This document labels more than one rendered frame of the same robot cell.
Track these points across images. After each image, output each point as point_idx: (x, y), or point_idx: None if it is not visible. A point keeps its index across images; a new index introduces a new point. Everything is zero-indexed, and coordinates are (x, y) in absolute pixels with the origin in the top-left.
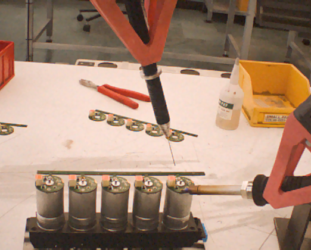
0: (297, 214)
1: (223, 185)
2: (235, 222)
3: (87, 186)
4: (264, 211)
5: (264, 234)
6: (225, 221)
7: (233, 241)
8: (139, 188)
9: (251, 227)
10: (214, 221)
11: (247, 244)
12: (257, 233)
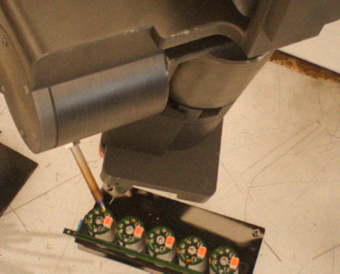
0: None
1: (83, 167)
2: (33, 240)
3: (188, 245)
4: None
5: (20, 211)
6: (43, 245)
7: (55, 215)
8: (141, 225)
9: (23, 227)
10: (53, 249)
11: (45, 205)
12: (26, 215)
